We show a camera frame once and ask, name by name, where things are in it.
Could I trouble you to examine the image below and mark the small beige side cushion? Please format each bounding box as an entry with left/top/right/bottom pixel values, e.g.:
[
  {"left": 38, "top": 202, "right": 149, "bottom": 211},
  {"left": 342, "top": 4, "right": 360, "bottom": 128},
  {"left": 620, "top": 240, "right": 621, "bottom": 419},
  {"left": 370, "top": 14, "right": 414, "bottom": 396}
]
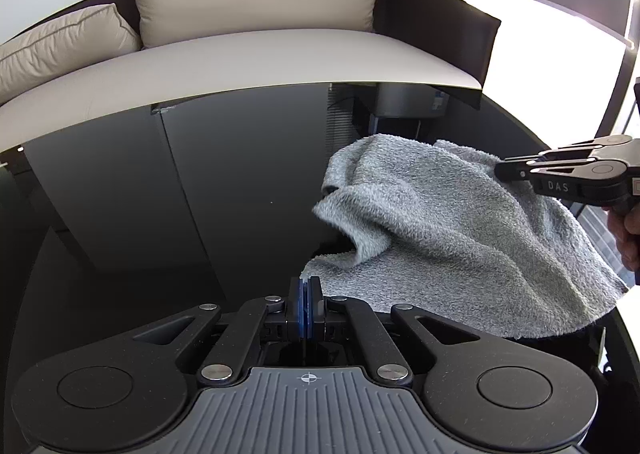
[{"left": 0, "top": 2, "right": 142, "bottom": 106}]

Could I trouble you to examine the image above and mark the person's right hand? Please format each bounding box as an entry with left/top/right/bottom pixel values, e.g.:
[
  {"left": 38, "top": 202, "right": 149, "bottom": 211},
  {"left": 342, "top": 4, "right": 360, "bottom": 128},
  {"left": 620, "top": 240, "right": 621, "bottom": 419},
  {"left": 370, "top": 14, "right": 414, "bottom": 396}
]
[{"left": 606, "top": 206, "right": 640, "bottom": 272}]

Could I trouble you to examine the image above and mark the dark sofa with beige seat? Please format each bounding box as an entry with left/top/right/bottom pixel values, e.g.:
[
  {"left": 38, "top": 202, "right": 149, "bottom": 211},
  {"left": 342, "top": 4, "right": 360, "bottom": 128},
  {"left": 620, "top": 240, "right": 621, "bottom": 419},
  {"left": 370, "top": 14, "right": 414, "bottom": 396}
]
[{"left": 0, "top": 0, "right": 502, "bottom": 155}]

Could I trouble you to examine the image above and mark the grey terry towel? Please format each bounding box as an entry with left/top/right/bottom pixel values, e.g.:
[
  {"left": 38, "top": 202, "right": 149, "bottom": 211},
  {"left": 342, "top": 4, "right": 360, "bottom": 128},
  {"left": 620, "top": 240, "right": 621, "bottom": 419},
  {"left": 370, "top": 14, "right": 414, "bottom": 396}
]
[{"left": 300, "top": 133, "right": 630, "bottom": 341}]

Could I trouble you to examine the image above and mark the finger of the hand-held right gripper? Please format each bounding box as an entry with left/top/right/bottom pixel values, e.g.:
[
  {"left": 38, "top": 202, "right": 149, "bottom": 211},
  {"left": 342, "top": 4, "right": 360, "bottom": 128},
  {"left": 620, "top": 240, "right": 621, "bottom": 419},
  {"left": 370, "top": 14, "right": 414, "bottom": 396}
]
[
  {"left": 537, "top": 135, "right": 637, "bottom": 161},
  {"left": 493, "top": 156, "right": 628, "bottom": 186}
]

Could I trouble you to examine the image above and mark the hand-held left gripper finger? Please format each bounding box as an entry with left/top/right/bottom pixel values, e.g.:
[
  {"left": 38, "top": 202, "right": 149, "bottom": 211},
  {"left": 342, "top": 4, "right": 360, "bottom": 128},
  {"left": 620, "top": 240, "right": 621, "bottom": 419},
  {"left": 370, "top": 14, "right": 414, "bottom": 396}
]
[
  {"left": 303, "top": 276, "right": 482, "bottom": 388},
  {"left": 131, "top": 276, "right": 304, "bottom": 388}
]

